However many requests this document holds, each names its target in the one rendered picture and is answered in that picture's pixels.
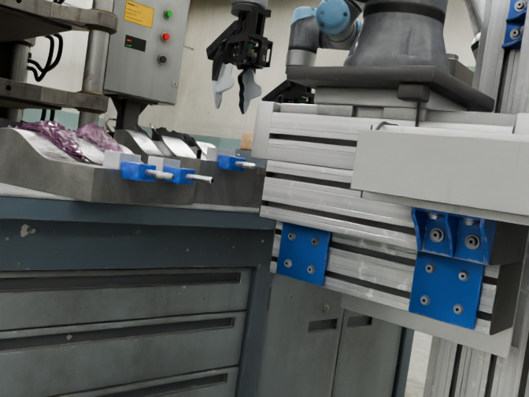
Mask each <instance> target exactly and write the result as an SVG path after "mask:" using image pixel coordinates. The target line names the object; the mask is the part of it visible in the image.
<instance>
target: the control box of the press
mask: <svg viewBox="0 0 529 397"><path fill-rule="evenodd" d="M189 3H190V0H113V13H114V14H116V15H117V17H118V18H119V22H118V29H117V32H116V33H115V34H113V35H110V36H109V44H108V50H107V57H106V63H105V75H104V82H103V88H102V93H103V95H104V96H107V98H108V99H109V98H111V99H112V101H113V104H114V106H115V108H116V110H117V121H116V127H115V130H118V129H125V130H130V131H135V132H136V129H135V123H137V124H138V122H139V115H140V114H141V113H142V111H143V110H144V109H145V108H146V107H147V106H148V105H150V106H174V105H175V104H176V99H177V92H178V86H179V75H180V69H181V63H182V56H183V45H184V39H185V33H186V26H187V15H188V9H189Z"/></svg>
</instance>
